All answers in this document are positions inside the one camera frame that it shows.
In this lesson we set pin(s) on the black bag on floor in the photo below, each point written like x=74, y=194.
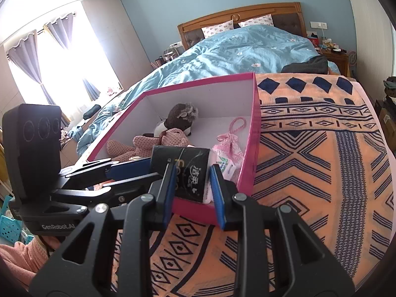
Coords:
x=389, y=92

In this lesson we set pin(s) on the brown koala plush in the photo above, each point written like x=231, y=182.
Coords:
x=181, y=114

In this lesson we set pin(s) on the pink knitted rabbit plush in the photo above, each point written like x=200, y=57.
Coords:
x=145, y=144

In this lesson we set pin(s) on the person's left forearm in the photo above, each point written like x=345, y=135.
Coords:
x=18, y=253

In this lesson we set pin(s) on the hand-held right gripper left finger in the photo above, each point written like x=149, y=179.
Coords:
x=167, y=191

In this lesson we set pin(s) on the wooden nightstand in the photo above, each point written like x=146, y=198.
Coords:
x=337, y=63

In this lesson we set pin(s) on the blue floral duvet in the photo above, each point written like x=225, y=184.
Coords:
x=232, y=52

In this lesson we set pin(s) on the group of cosmetic bottles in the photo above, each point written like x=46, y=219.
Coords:
x=165, y=57

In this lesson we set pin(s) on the orange and navy patterned blanket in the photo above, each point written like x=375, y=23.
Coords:
x=309, y=161

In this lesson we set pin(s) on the floral tissue pack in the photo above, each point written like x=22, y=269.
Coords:
x=227, y=167

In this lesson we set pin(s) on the blue plastic basket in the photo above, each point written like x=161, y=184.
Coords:
x=9, y=229

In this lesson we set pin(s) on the white wall socket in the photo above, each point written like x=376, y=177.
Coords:
x=176, y=44
x=318, y=24

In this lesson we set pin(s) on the red box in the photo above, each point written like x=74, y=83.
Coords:
x=314, y=41

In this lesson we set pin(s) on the white pillow with pink print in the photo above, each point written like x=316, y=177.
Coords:
x=216, y=29
x=256, y=20

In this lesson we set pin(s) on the purple curtain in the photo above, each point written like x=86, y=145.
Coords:
x=27, y=65
x=62, y=34

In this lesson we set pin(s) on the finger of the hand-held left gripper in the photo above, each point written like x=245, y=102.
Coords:
x=117, y=191
x=130, y=167

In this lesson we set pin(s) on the pink cardboard box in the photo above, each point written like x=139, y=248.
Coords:
x=247, y=154

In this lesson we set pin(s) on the pink windowsill ornament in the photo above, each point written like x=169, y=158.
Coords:
x=114, y=90

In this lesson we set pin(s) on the black tissue packet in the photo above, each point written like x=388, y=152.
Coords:
x=188, y=170

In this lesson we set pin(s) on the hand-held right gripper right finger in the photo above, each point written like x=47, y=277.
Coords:
x=218, y=198

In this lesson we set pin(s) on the dark cloth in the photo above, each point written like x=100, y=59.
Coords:
x=309, y=65

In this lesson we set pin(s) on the dark bag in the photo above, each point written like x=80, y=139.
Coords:
x=92, y=111

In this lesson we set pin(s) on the wooden headboard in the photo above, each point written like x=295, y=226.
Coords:
x=287, y=18

